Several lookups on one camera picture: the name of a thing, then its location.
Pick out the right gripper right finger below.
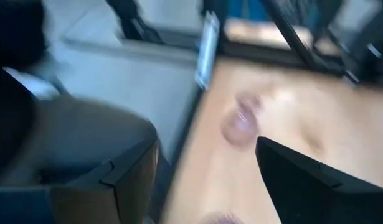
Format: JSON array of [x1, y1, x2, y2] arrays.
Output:
[[255, 136, 383, 224]]

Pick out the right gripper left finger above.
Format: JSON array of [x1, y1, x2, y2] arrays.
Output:
[[50, 138, 160, 224]]

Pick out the pink glass candle stick holder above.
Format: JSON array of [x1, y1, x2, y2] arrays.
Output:
[[220, 90, 263, 149]]

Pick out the person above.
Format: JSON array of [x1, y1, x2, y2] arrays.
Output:
[[0, 0, 159, 187]]

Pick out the white label card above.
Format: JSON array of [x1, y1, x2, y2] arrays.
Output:
[[194, 11, 220, 90]]

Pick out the black table edge rail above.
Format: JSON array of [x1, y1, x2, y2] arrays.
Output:
[[147, 37, 383, 224]]

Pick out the black rig frame strut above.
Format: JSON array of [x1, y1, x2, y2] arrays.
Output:
[[259, 0, 346, 77]]

